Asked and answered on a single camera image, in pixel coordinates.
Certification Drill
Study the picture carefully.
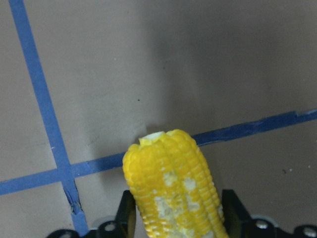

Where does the corn left gripper black left finger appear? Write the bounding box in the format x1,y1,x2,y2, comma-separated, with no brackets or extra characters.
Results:
115,190,136,238

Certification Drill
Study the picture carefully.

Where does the corn left gripper black right finger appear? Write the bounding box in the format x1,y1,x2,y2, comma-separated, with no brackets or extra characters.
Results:
221,189,252,238

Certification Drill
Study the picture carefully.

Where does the yellow corn cob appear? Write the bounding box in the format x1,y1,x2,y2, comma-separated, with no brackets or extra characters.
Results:
123,129,228,238

